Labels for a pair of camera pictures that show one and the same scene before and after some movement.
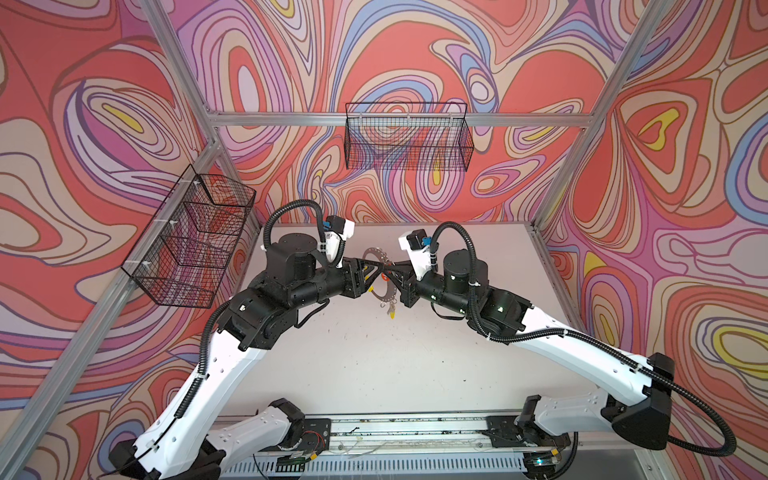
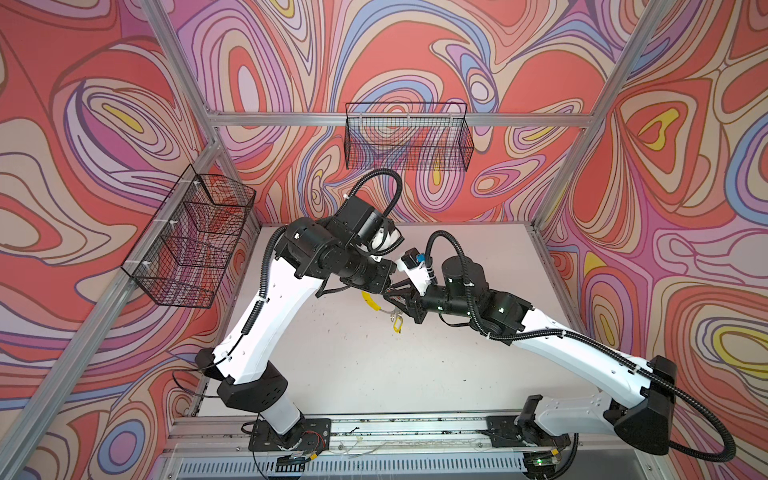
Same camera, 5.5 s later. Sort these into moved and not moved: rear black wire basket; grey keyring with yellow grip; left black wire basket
Moved: grey keyring with yellow grip
Not moved: rear black wire basket; left black wire basket
